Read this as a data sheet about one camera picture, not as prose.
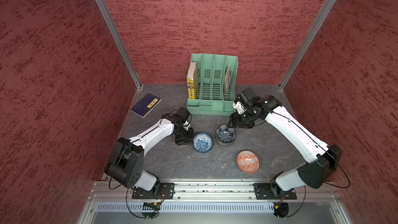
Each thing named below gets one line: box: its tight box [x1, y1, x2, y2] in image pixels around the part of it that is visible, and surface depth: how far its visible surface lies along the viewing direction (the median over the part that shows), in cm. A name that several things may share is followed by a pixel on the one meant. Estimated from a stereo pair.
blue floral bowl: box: [193, 146, 213, 153], surface depth 87 cm
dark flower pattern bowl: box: [215, 123, 237, 147], surface depth 87 cm
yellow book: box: [186, 61, 198, 100], surface depth 94 cm
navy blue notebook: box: [130, 92, 162, 119], surface depth 109 cm
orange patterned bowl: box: [236, 150, 260, 175], surface depth 83 cm
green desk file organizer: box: [186, 53, 239, 116], surface depth 109 cm
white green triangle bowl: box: [215, 137, 236, 148], surface depth 85 cm
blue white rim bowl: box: [192, 132, 214, 153], surface depth 89 cm
